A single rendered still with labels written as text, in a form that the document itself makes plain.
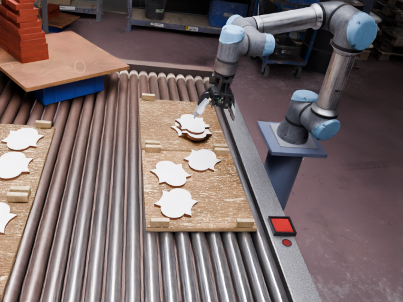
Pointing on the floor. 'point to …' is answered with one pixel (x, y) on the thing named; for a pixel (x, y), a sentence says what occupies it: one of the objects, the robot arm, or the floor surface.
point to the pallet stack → (388, 30)
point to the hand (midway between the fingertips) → (213, 118)
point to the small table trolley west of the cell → (283, 57)
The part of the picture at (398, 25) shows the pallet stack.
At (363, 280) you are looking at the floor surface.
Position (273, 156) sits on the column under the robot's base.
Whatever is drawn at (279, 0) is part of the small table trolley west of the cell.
